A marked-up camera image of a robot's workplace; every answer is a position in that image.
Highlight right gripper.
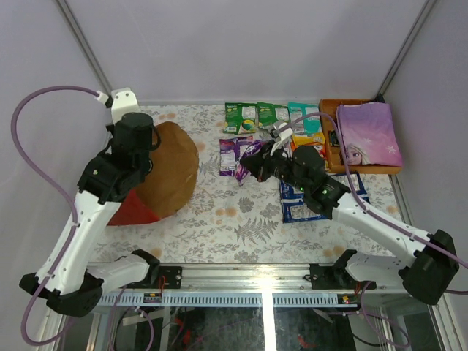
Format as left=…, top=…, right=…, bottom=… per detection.
left=240, top=140, right=309, bottom=194

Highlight purple Fox's packet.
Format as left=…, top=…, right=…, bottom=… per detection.
left=234, top=140, right=262, bottom=186
left=219, top=136, right=254, bottom=176

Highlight green snack packet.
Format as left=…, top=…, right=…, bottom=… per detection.
left=257, top=102, right=290, bottom=130
left=223, top=102, right=257, bottom=135

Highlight blue Doritos chip bag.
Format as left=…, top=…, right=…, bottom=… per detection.
left=279, top=172, right=369, bottom=224

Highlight red brown paper bag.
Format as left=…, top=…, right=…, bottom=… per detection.
left=108, top=121, right=199, bottom=227

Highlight Fox's candy bag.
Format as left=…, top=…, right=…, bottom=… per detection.
left=290, top=132, right=326, bottom=159

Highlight teal snack packet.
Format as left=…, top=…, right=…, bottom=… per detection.
left=287, top=101, right=323, bottom=135

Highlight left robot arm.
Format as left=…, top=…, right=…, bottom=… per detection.
left=19, top=113, right=160, bottom=317

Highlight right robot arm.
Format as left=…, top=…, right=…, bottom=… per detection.
left=240, top=142, right=461, bottom=306

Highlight purple Frozen cloth bag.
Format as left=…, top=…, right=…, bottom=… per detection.
left=336, top=102, right=403, bottom=167

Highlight floral table mat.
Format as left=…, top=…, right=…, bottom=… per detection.
left=91, top=105, right=388, bottom=263

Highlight orange wooden tray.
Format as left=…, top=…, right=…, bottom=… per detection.
left=317, top=98, right=403, bottom=176

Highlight small black object in tray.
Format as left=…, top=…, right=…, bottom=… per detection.
left=328, top=130, right=341, bottom=148

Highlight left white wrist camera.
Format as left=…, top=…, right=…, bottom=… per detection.
left=96, top=88, right=140, bottom=124

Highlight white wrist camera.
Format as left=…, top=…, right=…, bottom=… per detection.
left=96, top=88, right=140, bottom=124
left=271, top=121, right=293, bottom=151

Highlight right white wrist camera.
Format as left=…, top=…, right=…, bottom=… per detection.
left=271, top=121, right=293, bottom=151

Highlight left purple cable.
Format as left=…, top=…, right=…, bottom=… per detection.
left=10, top=86, right=156, bottom=351

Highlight aluminium front rail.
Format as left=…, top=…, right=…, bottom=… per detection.
left=83, top=264, right=403, bottom=312

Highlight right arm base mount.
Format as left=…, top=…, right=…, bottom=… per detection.
left=303, top=250, right=367, bottom=290

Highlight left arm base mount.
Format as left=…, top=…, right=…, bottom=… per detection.
left=127, top=265, right=183, bottom=290

